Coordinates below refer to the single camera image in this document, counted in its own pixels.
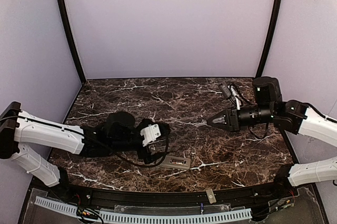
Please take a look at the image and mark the left black frame post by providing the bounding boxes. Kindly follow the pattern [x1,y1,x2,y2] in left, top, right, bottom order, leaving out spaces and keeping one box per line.
[57,0,86,85]

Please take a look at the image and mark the black frame post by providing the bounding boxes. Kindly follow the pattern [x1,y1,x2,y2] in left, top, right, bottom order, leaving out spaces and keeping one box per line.
[255,0,282,78]
[57,0,86,85]

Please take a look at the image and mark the white slotted cable duct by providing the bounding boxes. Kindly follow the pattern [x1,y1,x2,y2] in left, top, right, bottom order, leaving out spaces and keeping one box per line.
[34,196,252,223]

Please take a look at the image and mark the black front table rail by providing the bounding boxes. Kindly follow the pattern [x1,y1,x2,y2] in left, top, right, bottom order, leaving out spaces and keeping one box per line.
[43,181,301,216]

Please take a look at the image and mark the white AC remote control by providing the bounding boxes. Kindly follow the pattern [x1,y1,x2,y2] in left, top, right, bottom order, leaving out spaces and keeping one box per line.
[159,155,191,170]

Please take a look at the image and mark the clear handle screwdriver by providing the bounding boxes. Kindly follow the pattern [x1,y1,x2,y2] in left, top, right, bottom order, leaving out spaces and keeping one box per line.
[200,118,227,125]

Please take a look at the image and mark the grey battery cover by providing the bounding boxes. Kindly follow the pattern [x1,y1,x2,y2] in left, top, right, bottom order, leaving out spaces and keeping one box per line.
[206,188,216,204]

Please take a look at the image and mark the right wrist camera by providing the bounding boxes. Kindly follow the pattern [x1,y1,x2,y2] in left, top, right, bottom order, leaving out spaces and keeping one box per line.
[218,83,251,110]

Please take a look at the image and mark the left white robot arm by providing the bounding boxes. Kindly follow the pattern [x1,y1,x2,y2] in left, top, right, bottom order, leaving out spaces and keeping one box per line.
[1,102,171,190]

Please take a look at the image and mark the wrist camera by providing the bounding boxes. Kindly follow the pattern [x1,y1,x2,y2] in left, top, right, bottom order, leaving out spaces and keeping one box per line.
[139,119,171,147]
[218,83,251,110]

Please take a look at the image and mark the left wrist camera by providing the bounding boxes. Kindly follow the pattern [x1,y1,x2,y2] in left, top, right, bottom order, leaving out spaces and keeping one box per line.
[139,119,171,147]

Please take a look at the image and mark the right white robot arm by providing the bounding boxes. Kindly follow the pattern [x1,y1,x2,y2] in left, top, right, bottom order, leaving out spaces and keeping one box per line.
[206,76,336,187]

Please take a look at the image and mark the right black frame post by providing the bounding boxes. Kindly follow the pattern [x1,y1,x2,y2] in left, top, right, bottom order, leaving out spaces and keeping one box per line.
[255,0,282,78]

